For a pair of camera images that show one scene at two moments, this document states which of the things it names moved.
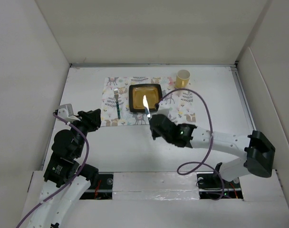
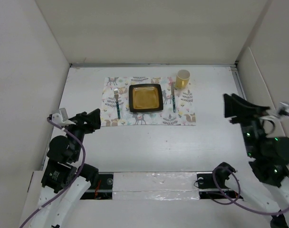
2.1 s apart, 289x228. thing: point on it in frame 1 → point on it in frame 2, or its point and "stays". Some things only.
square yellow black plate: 152,91 stays
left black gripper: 91,118 stays
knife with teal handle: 146,108 → 174,100
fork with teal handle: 116,93 stays
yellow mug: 182,78 stays
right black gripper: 155,133 → 234,105
